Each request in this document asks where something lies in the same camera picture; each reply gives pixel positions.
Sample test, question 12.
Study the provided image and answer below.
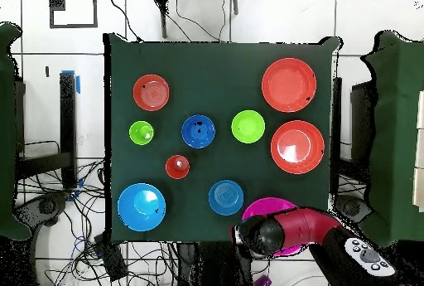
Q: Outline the small light blue bowl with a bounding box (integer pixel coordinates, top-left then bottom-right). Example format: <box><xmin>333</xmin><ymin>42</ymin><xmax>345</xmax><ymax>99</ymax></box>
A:
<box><xmin>208</xmin><ymin>179</ymin><xmax>245</xmax><ymax>216</ymax></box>

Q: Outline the large pink bowl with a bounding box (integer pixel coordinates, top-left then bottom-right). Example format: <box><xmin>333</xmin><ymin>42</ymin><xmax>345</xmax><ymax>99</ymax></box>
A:
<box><xmin>240</xmin><ymin>196</ymin><xmax>311</xmax><ymax>257</ymax></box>

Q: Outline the orange cup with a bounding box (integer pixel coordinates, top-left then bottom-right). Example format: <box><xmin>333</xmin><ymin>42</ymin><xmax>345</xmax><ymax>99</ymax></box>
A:
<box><xmin>165</xmin><ymin>154</ymin><xmax>190</xmax><ymax>180</ymax></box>

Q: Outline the dark blue bowl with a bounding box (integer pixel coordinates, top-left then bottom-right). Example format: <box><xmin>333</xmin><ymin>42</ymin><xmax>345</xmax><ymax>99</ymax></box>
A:
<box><xmin>181</xmin><ymin>114</ymin><xmax>217</xmax><ymax>149</ymax></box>

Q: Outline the large light blue bowl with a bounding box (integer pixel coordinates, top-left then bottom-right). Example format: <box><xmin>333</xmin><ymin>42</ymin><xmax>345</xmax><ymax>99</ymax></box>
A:
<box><xmin>117</xmin><ymin>182</ymin><xmax>167</xmax><ymax>233</ymax></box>

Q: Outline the large orange bowl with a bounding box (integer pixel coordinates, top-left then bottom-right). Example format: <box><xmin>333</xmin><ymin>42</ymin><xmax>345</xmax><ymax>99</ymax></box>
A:
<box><xmin>270</xmin><ymin>119</ymin><xmax>325</xmax><ymax>175</ymax></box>
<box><xmin>261</xmin><ymin>57</ymin><xmax>318</xmax><ymax>114</ymax></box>

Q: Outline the green bowl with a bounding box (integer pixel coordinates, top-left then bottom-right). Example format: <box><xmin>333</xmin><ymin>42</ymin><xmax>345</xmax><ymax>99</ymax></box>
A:
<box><xmin>230</xmin><ymin>109</ymin><xmax>266</xmax><ymax>144</ymax></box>

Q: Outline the dark grey floor base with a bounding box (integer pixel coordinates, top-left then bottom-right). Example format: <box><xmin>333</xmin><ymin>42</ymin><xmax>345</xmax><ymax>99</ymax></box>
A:
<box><xmin>12</xmin><ymin>192</ymin><xmax>70</xmax><ymax>230</ymax></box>
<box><xmin>334</xmin><ymin>194</ymin><xmax>373</xmax><ymax>229</ymax></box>

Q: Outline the black power box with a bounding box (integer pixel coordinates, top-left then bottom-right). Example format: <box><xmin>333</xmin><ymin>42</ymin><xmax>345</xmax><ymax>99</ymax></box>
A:
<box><xmin>93</xmin><ymin>233</ymin><xmax>129</xmax><ymax>283</ymax></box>

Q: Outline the green cup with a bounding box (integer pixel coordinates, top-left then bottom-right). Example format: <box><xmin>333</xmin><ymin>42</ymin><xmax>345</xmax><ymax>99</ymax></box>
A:
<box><xmin>128</xmin><ymin>120</ymin><xmax>155</xmax><ymax>146</ymax></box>

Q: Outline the small orange bowl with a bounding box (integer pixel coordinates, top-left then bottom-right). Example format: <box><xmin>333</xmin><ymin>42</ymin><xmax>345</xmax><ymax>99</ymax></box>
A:
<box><xmin>132</xmin><ymin>74</ymin><xmax>171</xmax><ymax>112</ymax></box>

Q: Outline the dark green tablecloth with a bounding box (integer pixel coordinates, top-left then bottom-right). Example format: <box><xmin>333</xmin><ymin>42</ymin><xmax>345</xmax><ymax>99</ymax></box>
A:
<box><xmin>103</xmin><ymin>32</ymin><xmax>342</xmax><ymax>245</ymax></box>

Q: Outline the neighbouring green cloth table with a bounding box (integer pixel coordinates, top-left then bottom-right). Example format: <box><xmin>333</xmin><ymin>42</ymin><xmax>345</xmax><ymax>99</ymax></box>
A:
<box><xmin>359</xmin><ymin>30</ymin><xmax>424</xmax><ymax>248</ymax></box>
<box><xmin>0</xmin><ymin>22</ymin><xmax>32</xmax><ymax>242</ymax></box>

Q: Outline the black metal stand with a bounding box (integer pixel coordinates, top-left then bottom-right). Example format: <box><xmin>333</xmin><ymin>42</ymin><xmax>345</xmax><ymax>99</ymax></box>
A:
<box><xmin>147</xmin><ymin>0</ymin><xmax>240</xmax><ymax>40</ymax></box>

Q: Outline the tangle of cables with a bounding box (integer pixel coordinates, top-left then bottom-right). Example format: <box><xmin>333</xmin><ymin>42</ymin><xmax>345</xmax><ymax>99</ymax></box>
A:
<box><xmin>14</xmin><ymin>139</ymin><xmax>180</xmax><ymax>286</ymax></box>

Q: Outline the black table frame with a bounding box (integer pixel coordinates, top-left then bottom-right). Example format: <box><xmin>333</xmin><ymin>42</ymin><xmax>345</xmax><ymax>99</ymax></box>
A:
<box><xmin>330</xmin><ymin>76</ymin><xmax>343</xmax><ymax>197</ymax></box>
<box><xmin>14</xmin><ymin>70</ymin><xmax>79</xmax><ymax>191</ymax></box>

